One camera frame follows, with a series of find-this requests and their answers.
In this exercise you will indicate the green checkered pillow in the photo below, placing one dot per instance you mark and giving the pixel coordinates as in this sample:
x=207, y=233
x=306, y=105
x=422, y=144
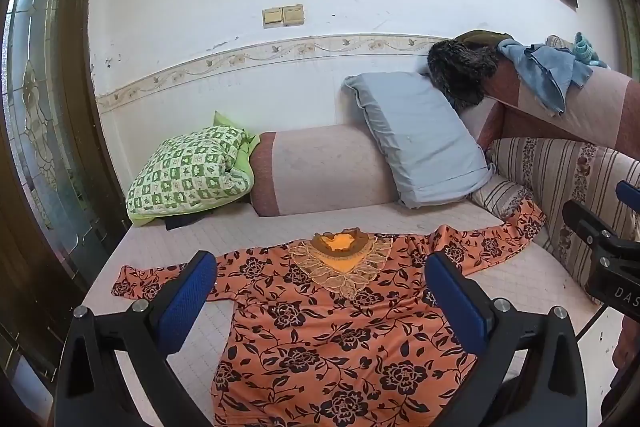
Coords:
x=190, y=177

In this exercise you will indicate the wooden stained glass door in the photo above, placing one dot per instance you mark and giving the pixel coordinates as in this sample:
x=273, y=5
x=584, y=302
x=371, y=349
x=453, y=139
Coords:
x=45, y=147

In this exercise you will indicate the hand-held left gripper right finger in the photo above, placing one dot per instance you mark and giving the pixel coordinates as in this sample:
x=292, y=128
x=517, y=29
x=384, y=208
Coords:
x=457, y=307

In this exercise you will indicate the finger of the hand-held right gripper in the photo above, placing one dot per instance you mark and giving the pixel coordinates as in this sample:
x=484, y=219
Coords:
x=587, y=222
x=630, y=194

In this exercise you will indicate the olive green garment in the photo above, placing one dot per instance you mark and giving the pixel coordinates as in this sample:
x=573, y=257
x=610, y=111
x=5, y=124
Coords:
x=482, y=38

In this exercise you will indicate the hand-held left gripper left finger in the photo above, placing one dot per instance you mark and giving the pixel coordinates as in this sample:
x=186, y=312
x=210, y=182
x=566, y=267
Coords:
x=187, y=302

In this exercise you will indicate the beige light switch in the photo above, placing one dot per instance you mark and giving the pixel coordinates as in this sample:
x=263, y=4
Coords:
x=293, y=15
x=273, y=18

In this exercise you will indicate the blue cloth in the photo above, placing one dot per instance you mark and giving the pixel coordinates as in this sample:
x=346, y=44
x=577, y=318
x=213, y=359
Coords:
x=550, y=72

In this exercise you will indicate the grey blue pillow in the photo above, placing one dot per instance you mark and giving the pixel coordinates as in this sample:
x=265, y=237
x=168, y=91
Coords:
x=425, y=142

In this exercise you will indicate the striped floral cushion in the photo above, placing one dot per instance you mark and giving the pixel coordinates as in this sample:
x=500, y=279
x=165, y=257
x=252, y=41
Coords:
x=560, y=177

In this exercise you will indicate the teal knitted cloth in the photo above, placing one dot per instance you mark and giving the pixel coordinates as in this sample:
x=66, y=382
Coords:
x=586, y=49

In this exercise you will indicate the person's right forearm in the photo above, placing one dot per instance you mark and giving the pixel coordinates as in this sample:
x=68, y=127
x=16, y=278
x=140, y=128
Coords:
x=627, y=357

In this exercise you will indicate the dark furry garment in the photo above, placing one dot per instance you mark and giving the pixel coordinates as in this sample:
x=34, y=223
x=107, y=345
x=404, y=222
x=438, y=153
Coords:
x=460, y=72

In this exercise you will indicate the pink bolster cushion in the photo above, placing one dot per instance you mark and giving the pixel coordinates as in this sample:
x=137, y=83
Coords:
x=325, y=172

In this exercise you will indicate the black flat cloth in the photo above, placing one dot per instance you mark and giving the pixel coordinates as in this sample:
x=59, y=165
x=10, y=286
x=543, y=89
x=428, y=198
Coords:
x=182, y=222

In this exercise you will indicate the orange black floral shirt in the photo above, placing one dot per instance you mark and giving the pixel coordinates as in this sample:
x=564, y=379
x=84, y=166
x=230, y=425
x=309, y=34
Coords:
x=310, y=347

